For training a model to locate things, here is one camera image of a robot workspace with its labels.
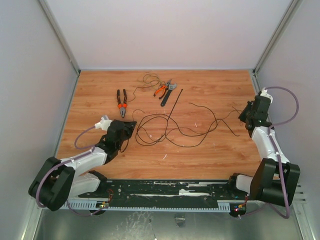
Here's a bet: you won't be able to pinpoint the black wire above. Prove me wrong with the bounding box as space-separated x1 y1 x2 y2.
131 102 245 148

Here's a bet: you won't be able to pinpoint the thin brown yellow wire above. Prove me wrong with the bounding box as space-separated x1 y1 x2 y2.
127 72 162 103

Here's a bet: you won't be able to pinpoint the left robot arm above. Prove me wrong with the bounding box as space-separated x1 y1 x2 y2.
28 116 137 211

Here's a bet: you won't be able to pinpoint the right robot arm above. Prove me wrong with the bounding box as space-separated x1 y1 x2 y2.
226 94 301 207

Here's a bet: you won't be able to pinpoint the black zip tie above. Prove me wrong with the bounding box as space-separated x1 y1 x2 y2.
167 88 184 121

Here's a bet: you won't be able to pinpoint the orange black combination pliers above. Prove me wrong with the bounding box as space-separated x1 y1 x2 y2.
116 89 128 118

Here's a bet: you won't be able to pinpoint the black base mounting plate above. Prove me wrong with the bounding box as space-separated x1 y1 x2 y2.
79 179 247 207

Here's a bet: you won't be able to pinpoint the orange needle nose pliers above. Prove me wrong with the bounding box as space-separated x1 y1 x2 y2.
153 79 172 100

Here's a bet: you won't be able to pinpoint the black adjustable wrench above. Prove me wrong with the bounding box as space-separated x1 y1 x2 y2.
160 83 177 107

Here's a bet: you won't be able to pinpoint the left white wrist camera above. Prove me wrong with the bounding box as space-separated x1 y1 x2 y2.
94 115 113 131

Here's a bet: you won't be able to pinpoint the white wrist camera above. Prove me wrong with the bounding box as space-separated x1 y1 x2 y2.
259 87 273 100
94 115 113 131

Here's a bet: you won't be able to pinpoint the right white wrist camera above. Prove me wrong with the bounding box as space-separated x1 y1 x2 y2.
259 87 273 100

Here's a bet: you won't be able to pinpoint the aluminium front rail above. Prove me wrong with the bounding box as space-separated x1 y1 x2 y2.
31 178 307 204

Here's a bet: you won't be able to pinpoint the grey slotted cable duct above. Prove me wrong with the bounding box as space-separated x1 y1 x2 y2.
60 199 231 213

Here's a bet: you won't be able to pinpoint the right aluminium frame post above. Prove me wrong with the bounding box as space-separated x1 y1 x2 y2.
251 0 303 76

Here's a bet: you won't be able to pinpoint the aluminium frame post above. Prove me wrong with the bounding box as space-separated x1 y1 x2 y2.
37 0 81 76
251 0 303 76

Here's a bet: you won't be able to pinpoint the left aluminium frame post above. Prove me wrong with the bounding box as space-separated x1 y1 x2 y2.
37 0 81 76

